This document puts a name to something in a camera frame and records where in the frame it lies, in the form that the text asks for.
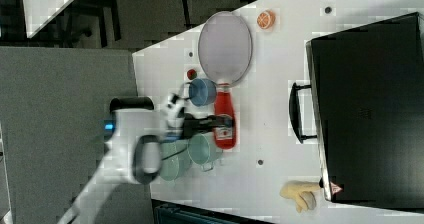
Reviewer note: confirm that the white side table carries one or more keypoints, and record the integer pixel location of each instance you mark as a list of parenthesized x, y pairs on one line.
[(38, 13)]

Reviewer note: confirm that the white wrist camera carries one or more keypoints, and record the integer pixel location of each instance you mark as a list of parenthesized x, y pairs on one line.
[(172, 110)]

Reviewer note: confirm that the yellow glove toy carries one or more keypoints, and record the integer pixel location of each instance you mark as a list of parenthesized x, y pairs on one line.
[(301, 193)]

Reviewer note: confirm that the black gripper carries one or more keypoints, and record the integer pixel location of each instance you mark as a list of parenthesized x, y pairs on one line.
[(192, 125)]

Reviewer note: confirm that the black toaster oven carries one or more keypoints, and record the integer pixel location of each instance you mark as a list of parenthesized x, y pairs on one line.
[(368, 101)]

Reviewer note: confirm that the green metal pot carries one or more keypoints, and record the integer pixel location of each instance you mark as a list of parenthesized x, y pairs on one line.
[(203, 151)]

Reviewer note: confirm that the black cylinder cup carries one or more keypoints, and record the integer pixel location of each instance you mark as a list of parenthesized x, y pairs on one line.
[(131, 103)]

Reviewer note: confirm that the blue bowl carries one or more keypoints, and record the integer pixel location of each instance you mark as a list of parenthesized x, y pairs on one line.
[(202, 92)]

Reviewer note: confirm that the grey round plate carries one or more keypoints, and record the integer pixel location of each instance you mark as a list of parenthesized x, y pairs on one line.
[(225, 48)]

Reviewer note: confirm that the red ketchup bottle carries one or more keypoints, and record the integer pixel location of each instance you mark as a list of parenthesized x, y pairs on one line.
[(226, 134)]

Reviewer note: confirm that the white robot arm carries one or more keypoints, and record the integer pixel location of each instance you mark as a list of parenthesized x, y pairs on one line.
[(134, 154)]

